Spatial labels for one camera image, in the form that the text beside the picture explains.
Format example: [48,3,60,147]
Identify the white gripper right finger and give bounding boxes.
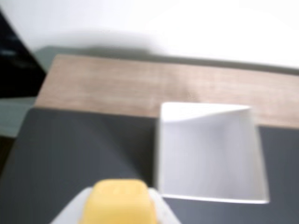
[146,188,182,224]

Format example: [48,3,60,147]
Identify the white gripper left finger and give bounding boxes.
[50,186,94,224]

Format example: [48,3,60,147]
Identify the dark grey mat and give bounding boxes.
[0,107,299,224]

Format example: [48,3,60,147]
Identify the white open box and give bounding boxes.
[154,101,271,205]

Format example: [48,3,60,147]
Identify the yellow cube block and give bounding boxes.
[78,178,157,224]

